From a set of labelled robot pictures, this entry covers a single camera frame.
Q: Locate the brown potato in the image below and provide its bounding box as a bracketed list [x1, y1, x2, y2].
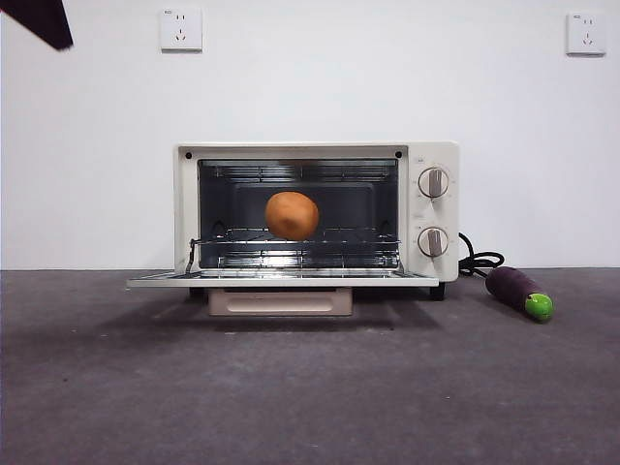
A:
[264, 190, 321, 241]

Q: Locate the glass oven door beige handle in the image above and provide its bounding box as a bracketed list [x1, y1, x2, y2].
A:
[126, 270, 441, 319]

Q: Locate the beige oven knob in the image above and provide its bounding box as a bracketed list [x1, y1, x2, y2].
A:
[418, 167, 451, 199]
[418, 226, 450, 259]

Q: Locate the white Toshiba toaster oven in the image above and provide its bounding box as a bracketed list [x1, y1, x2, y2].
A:
[172, 139, 461, 301]

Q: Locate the purple toy eggplant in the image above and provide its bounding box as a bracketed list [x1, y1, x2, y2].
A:
[485, 265, 555, 324]

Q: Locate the white wall socket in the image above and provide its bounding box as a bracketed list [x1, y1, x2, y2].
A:
[565, 13, 607, 57]
[160, 8, 204, 53]

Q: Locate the metal wire oven rack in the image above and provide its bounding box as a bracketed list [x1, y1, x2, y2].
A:
[191, 227, 403, 280]

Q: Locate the black oven power cable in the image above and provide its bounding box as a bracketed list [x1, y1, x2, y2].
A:
[457, 231, 506, 278]

